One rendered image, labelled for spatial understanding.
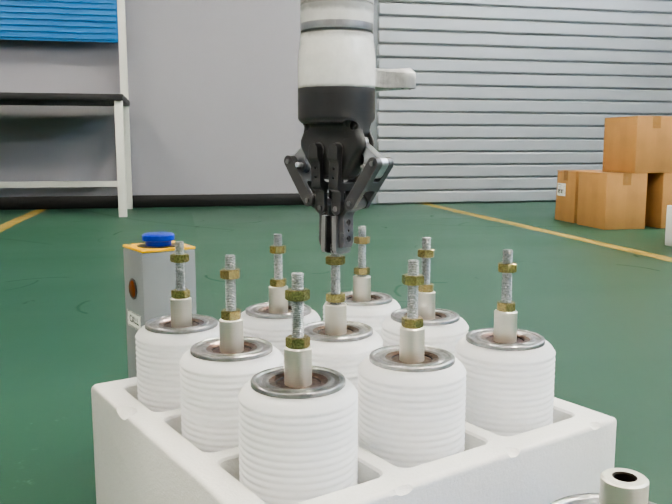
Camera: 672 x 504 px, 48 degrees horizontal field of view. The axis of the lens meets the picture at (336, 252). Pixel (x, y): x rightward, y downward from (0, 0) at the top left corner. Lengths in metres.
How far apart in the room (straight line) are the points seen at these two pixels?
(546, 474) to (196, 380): 0.32
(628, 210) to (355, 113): 3.64
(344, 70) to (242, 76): 4.96
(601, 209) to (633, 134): 0.43
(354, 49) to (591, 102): 5.74
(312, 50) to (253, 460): 0.37
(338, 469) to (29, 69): 5.26
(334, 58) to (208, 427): 0.35
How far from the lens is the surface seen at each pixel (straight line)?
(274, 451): 0.58
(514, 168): 6.10
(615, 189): 4.23
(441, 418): 0.65
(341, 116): 0.70
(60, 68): 5.69
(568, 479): 0.75
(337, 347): 0.72
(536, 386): 0.72
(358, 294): 0.91
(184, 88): 5.63
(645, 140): 4.31
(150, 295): 0.94
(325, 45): 0.71
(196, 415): 0.69
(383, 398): 0.64
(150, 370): 0.79
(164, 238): 0.95
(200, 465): 0.64
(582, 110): 6.37
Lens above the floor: 0.44
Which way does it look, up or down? 8 degrees down
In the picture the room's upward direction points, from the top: straight up
